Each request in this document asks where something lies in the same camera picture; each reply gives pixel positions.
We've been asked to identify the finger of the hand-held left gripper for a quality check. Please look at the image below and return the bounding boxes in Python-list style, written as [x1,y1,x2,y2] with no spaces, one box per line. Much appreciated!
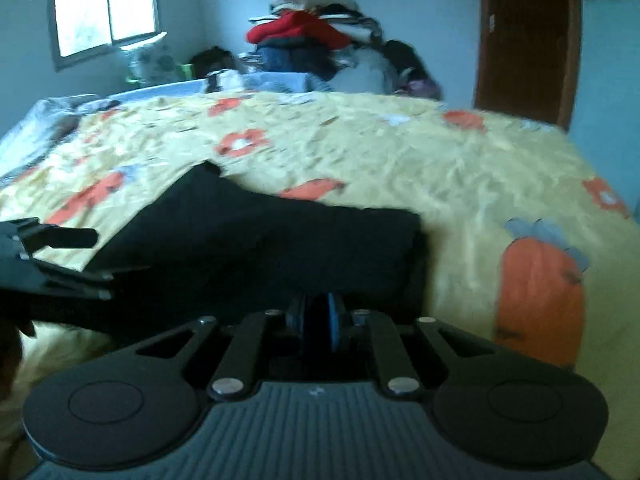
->
[0,259,114,302]
[15,226,99,252]

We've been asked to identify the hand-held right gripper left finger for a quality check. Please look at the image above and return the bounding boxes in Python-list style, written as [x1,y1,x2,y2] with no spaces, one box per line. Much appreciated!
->
[130,293,309,397]

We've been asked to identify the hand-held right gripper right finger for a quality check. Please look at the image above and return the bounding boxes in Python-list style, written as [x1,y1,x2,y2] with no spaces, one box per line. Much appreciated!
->
[326,293,502,397]

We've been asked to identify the black pants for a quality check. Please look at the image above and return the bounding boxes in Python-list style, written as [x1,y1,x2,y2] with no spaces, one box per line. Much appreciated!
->
[87,161,432,337]

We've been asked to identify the grey striped bedding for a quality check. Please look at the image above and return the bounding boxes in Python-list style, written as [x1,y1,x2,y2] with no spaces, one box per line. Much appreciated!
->
[0,94,103,177]

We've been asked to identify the floral pillow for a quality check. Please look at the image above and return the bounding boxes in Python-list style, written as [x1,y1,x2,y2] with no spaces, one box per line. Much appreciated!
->
[122,40,177,84]

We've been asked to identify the yellow printed blanket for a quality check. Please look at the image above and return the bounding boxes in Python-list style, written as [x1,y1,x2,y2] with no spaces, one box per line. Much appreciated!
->
[0,91,640,461]

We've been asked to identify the green plastic chair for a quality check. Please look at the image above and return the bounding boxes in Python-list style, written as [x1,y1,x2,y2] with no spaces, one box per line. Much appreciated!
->
[127,62,196,84]

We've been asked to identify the dark bag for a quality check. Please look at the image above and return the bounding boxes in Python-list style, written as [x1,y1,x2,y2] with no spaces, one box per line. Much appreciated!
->
[192,46,247,79]

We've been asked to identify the window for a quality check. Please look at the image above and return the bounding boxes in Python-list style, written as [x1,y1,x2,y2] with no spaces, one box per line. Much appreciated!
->
[47,0,162,72]

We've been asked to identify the pile of clothes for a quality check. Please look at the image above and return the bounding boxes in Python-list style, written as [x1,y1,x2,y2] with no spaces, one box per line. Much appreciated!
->
[246,0,444,100]

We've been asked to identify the red jacket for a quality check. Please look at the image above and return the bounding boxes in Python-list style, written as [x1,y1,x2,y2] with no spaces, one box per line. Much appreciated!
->
[246,11,352,51]

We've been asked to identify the brown wooden door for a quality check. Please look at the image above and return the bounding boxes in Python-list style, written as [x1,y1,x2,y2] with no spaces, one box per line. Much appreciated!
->
[473,0,584,132]

